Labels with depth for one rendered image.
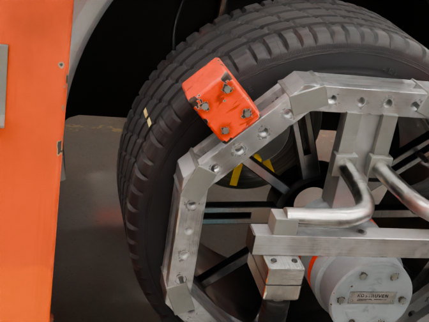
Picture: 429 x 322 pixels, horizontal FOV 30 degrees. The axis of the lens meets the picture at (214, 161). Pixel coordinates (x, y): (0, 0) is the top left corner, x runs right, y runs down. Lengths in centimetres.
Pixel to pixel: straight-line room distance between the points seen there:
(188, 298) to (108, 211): 178
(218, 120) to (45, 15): 33
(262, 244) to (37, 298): 31
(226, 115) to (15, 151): 32
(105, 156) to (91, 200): 40
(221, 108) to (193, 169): 10
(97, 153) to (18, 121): 253
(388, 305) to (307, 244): 21
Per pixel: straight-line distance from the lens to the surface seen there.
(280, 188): 135
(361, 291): 118
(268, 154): 171
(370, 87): 121
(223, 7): 180
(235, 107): 115
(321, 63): 125
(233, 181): 177
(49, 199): 103
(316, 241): 105
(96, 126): 377
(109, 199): 313
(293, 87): 118
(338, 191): 126
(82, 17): 148
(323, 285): 120
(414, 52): 131
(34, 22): 94
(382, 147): 124
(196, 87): 115
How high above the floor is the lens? 148
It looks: 24 degrees down
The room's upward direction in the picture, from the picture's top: 9 degrees clockwise
